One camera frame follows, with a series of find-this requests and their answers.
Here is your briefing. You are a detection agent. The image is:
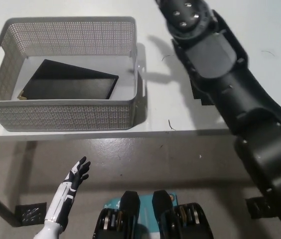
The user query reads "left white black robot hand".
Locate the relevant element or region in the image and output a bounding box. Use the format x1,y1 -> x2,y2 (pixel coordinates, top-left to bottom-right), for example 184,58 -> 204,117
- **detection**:
44,156 -> 91,229

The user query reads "black hardcover notebook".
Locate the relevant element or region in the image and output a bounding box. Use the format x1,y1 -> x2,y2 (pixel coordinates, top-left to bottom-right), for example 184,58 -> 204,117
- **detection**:
17,59 -> 120,101

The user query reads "black table foot plate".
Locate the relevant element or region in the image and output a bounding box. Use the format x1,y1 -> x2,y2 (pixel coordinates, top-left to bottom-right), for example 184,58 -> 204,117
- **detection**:
245,196 -> 278,220
14,202 -> 48,226

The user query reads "grey perforated plastic basket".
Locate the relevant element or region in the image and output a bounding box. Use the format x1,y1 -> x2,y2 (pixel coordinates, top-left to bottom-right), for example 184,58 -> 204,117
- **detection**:
0,16 -> 147,132

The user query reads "black tape patch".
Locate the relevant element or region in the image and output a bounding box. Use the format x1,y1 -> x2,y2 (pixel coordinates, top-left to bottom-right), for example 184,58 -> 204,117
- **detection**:
191,81 -> 216,107

